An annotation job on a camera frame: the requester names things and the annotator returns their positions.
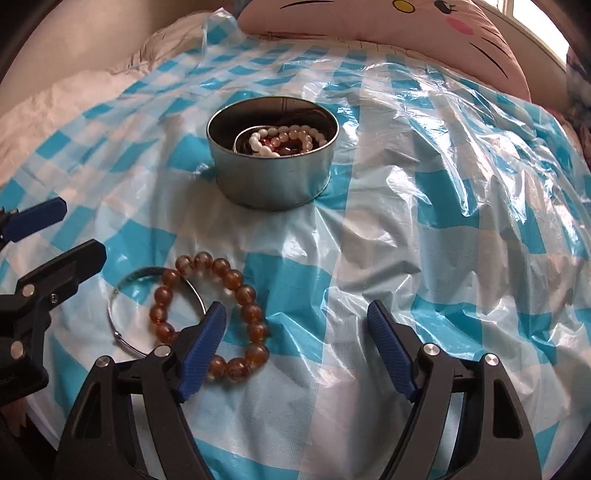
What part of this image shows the bright window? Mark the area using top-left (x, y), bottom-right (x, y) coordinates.
top-left (486, 0), bottom-right (569, 63)

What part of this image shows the pink cat face pillow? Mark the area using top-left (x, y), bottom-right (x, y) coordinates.
top-left (238, 0), bottom-right (531, 101)

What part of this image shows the white round headboard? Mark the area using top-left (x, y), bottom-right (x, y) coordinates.
top-left (1, 1), bottom-right (232, 113)

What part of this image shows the red string charm bracelet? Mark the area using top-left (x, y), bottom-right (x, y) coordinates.
top-left (271, 135), bottom-right (306, 156)

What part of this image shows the round silver metal tin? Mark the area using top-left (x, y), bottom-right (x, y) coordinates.
top-left (206, 96), bottom-right (339, 211)

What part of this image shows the thin silver bangle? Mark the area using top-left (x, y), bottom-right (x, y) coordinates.
top-left (106, 266), bottom-right (206, 358)

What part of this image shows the blue white checkered plastic sheet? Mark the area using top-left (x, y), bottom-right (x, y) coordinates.
top-left (1, 13), bottom-right (590, 479)

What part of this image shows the engraved silver bangle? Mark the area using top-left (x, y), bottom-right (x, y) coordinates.
top-left (232, 125), bottom-right (279, 156)

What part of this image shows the amber bead bracelet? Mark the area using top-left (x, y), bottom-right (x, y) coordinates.
top-left (148, 250), bottom-right (271, 384)

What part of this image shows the pale pearl bead bracelet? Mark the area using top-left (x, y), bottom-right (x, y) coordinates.
top-left (257, 123), bottom-right (329, 156)

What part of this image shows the person's left hand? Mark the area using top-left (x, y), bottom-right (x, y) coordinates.
top-left (1, 398), bottom-right (27, 437)

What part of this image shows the cream quilted duvet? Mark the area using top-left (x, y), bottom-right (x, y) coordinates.
top-left (1, 11), bottom-right (209, 183)

